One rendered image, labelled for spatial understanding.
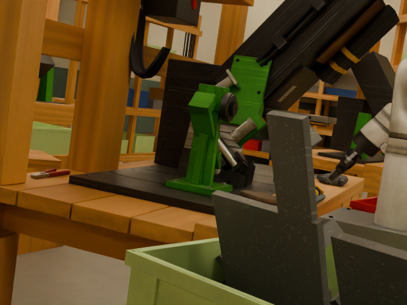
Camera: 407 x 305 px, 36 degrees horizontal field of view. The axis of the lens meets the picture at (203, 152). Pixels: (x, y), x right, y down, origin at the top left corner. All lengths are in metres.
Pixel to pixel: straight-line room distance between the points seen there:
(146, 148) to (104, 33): 6.49
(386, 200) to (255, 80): 0.72
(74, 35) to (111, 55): 0.11
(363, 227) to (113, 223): 0.49
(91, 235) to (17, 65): 0.40
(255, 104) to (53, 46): 0.58
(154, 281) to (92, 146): 1.09
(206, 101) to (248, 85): 0.33
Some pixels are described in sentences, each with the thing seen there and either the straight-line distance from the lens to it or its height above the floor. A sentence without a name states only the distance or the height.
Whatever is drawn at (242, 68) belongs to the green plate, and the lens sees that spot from 1.85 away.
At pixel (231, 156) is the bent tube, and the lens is 1.75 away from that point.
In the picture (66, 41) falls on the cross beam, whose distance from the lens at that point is 1.72.
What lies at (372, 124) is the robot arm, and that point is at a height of 1.13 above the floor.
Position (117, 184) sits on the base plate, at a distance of 1.51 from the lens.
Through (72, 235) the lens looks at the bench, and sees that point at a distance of 1.44.
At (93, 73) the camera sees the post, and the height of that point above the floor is 1.16.
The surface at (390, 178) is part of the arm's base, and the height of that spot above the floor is 1.04.
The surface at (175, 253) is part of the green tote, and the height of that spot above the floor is 0.95.
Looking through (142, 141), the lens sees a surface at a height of 0.41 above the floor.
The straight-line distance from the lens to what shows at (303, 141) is 0.62.
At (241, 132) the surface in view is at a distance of 1.76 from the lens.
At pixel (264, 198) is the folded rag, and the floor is 0.93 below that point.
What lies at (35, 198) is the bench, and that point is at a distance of 1.39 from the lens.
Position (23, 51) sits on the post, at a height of 1.18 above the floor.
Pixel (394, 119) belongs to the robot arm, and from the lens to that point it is 1.23.
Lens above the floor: 1.15
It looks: 5 degrees down
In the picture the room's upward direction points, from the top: 8 degrees clockwise
